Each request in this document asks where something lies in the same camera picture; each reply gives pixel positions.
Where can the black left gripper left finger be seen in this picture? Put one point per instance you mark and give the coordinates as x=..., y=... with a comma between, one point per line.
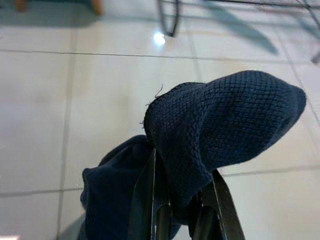
x=146, y=200

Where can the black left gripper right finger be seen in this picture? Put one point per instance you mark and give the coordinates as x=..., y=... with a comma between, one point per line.
x=222, y=220

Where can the navy polo shirt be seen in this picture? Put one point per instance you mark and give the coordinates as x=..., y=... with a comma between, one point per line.
x=212, y=125

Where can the black metal clothes rack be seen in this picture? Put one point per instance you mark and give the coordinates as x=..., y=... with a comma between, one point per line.
x=175, y=22

